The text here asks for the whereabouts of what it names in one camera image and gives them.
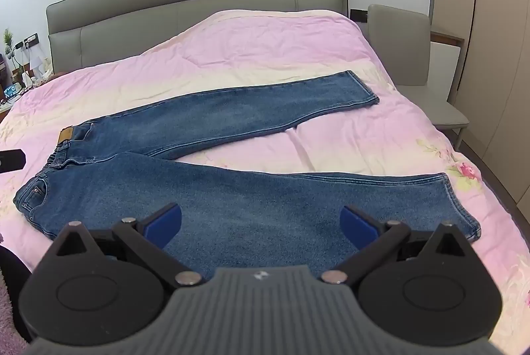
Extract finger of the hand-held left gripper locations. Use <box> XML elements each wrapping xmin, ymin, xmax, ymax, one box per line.
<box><xmin>0</xmin><ymin>150</ymin><xmax>26</xmax><ymax>174</ymax></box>

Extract beige wardrobe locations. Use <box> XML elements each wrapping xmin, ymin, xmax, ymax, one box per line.
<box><xmin>431</xmin><ymin>0</ymin><xmax>530</xmax><ymax>215</ymax></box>

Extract grey upholstered chair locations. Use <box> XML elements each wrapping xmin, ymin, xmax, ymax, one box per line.
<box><xmin>366</xmin><ymin>4</ymin><xmax>470</xmax><ymax>151</ymax></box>

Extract purple fluffy cloth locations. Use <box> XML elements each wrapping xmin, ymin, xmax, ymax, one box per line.
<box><xmin>0</xmin><ymin>276</ymin><xmax>29</xmax><ymax>355</ymax></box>

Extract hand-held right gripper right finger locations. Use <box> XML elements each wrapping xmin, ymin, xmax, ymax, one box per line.
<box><xmin>321</xmin><ymin>205</ymin><xmax>473</xmax><ymax>284</ymax></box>

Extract wooden desk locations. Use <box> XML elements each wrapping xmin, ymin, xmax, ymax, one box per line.
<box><xmin>430</xmin><ymin>30</ymin><xmax>465</xmax><ymax>46</ymax></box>

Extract small green potted plant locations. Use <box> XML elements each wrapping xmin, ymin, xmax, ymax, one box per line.
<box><xmin>2</xmin><ymin>28</ymin><xmax>22</xmax><ymax>79</ymax></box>

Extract blue denim pants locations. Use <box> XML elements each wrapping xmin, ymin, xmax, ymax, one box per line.
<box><xmin>13</xmin><ymin>70</ymin><xmax>482</xmax><ymax>277</ymax></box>

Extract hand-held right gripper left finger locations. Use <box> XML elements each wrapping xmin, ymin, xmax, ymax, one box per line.
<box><xmin>54</xmin><ymin>203</ymin><xmax>205</xmax><ymax>285</ymax></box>

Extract pink floral blanket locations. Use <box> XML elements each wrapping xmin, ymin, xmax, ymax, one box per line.
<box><xmin>0</xmin><ymin>9</ymin><xmax>530</xmax><ymax>351</ymax></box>

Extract dark cloth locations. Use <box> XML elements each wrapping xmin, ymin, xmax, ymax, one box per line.
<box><xmin>0</xmin><ymin>245</ymin><xmax>33</xmax><ymax>341</ymax></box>

